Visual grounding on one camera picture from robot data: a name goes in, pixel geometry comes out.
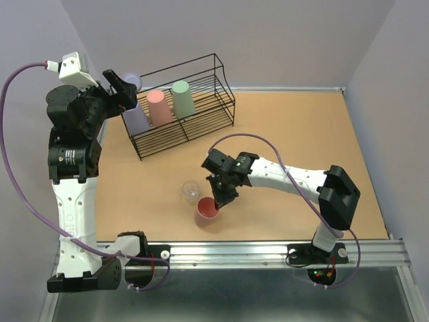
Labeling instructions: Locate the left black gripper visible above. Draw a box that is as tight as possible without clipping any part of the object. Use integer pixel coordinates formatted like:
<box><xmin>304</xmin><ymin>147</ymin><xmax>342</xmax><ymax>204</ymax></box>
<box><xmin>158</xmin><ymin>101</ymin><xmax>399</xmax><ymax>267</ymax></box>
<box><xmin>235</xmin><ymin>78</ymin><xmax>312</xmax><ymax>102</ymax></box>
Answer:
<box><xmin>76</xmin><ymin>69</ymin><xmax>138</xmax><ymax>136</ymax></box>

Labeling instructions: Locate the short purple cup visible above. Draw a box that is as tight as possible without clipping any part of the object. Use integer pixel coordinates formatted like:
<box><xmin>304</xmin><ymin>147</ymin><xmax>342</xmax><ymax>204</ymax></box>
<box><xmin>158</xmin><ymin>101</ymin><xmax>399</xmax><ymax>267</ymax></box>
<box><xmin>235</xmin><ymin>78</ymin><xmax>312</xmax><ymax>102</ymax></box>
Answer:
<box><xmin>123</xmin><ymin>72</ymin><xmax>142</xmax><ymax>92</ymax></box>

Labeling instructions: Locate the short red cup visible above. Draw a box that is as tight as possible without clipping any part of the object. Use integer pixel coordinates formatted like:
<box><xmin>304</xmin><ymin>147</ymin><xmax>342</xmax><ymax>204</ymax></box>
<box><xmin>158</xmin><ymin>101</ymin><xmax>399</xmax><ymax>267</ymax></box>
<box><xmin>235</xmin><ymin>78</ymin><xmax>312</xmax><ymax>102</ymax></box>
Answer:
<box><xmin>194</xmin><ymin>197</ymin><xmax>219</xmax><ymax>227</ymax></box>

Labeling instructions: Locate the tall purple cup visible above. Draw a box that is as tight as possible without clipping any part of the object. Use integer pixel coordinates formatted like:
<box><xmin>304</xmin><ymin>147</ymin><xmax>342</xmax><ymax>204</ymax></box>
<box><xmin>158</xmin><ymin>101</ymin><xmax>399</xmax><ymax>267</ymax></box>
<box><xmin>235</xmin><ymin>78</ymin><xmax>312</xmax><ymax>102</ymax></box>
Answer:
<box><xmin>122</xmin><ymin>103</ymin><xmax>151</xmax><ymax>136</ymax></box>

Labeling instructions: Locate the clear glass cup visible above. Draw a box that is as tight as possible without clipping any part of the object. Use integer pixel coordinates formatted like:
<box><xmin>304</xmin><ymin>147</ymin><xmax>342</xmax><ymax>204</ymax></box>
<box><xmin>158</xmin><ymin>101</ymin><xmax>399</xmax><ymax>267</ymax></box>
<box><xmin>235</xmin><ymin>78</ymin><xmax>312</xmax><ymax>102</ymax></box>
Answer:
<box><xmin>182</xmin><ymin>180</ymin><xmax>200</xmax><ymax>204</ymax></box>

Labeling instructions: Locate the tall pink cup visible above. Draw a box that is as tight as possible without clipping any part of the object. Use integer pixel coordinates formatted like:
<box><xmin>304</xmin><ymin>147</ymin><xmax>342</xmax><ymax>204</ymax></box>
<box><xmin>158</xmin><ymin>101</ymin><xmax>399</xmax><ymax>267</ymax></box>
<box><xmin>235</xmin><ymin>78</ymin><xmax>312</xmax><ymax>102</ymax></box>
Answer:
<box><xmin>146</xmin><ymin>90</ymin><xmax>174</xmax><ymax>127</ymax></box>

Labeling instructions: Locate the tall green cup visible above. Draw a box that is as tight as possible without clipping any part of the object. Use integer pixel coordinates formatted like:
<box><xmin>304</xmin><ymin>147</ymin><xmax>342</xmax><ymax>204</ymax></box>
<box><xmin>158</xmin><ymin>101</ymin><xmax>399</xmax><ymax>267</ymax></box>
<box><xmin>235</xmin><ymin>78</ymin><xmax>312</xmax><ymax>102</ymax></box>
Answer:
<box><xmin>172</xmin><ymin>80</ymin><xmax>196</xmax><ymax>119</ymax></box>

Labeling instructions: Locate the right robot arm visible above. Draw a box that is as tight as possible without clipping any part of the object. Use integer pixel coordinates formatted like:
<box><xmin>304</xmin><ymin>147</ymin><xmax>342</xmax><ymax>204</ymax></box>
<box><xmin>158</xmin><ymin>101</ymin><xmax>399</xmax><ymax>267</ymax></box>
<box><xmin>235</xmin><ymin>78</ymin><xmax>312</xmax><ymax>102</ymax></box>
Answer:
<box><xmin>202</xmin><ymin>149</ymin><xmax>361</xmax><ymax>262</ymax></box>

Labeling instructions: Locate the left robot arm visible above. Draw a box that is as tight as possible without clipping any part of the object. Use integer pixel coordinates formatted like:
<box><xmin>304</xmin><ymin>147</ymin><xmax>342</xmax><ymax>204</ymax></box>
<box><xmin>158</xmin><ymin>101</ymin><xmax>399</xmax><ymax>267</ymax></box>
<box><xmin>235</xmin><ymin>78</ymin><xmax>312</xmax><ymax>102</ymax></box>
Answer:
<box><xmin>46</xmin><ymin>70</ymin><xmax>149</xmax><ymax>293</ymax></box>

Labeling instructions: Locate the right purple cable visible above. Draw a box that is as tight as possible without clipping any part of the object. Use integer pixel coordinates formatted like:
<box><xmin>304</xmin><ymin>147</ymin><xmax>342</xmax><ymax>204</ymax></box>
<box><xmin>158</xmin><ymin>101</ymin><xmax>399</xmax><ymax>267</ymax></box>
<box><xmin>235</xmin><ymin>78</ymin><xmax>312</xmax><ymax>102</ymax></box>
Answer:
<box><xmin>206</xmin><ymin>133</ymin><xmax>362</xmax><ymax>290</ymax></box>

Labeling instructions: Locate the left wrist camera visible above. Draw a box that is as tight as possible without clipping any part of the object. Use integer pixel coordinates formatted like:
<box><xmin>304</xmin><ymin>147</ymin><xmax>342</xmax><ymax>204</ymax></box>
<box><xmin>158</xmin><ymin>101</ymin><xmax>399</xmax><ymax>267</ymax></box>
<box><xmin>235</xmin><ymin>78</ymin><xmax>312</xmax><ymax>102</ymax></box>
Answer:
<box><xmin>45</xmin><ymin>52</ymin><xmax>99</xmax><ymax>91</ymax></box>

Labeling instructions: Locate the aluminium mounting rail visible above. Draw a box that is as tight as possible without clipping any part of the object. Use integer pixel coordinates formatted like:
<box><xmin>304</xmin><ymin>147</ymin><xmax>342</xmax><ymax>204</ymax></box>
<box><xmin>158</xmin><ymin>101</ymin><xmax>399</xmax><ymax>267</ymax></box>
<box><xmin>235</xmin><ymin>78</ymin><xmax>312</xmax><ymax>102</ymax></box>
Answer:
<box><xmin>53</xmin><ymin>239</ymin><xmax>412</xmax><ymax>269</ymax></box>

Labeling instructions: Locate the black wire dish rack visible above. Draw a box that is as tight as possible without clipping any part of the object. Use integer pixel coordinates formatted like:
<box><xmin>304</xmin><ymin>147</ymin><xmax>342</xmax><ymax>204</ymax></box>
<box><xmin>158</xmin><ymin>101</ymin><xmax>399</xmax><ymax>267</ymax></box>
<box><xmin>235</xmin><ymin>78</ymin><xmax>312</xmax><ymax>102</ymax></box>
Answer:
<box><xmin>128</xmin><ymin>53</ymin><xmax>236</xmax><ymax>160</ymax></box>

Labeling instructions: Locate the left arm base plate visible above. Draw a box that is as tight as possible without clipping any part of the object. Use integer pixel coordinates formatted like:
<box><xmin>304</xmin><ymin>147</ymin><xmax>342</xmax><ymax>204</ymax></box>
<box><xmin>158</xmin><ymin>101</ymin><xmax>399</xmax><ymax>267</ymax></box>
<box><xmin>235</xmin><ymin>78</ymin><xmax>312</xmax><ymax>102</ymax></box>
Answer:
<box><xmin>125</xmin><ymin>244</ymin><xmax>171</xmax><ymax>267</ymax></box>

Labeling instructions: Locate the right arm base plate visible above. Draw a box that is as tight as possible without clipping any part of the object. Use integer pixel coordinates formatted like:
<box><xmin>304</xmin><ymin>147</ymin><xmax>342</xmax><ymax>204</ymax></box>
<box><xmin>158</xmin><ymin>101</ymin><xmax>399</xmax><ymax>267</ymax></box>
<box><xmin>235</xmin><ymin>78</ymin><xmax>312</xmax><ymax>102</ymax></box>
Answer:
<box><xmin>287</xmin><ymin>243</ymin><xmax>349</xmax><ymax>267</ymax></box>

